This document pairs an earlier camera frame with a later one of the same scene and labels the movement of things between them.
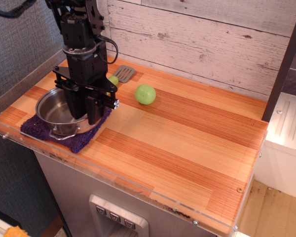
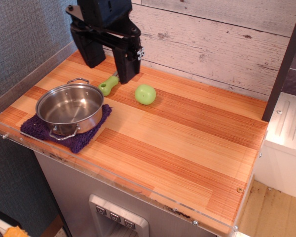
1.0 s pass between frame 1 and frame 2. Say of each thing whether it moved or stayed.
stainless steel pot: stayed
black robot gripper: moved
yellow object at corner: stayed
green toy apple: stayed
